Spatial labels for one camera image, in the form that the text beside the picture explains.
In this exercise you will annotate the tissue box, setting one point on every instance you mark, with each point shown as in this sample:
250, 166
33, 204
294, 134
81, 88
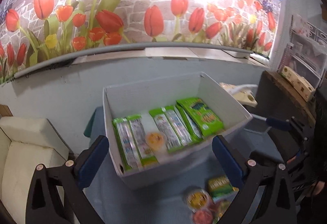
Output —
242, 93

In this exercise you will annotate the jelly cup in box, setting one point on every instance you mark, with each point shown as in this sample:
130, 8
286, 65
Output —
157, 142

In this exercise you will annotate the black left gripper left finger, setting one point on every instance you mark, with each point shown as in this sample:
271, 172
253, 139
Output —
44, 204

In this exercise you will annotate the tulip wall poster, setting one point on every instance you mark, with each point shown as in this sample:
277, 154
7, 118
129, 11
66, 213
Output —
35, 31

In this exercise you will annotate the pink jelly cup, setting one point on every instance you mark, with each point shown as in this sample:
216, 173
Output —
202, 217

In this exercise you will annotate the wire storage rack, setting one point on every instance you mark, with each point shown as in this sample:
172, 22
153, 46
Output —
305, 53

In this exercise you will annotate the green snack pack in box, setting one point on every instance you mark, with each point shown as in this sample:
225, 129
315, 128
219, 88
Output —
205, 119

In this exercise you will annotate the yellow jelly cup cartoon lid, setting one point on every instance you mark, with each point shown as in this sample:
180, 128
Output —
197, 199

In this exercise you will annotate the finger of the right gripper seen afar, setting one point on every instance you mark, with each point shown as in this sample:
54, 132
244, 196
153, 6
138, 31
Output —
278, 124

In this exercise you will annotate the cream white sofa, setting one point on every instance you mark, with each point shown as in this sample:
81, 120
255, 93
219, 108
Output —
25, 143

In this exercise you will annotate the green snack packet front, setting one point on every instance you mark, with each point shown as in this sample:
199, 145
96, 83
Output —
220, 188

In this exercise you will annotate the wooden block toy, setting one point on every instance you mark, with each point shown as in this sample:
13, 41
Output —
299, 83

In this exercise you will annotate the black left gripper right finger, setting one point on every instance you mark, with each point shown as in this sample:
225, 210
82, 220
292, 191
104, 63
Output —
277, 204

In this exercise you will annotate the wooden side shelf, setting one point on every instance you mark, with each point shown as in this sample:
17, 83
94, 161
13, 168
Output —
295, 98

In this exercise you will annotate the white storage box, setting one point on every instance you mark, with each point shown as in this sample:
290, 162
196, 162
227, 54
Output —
135, 109

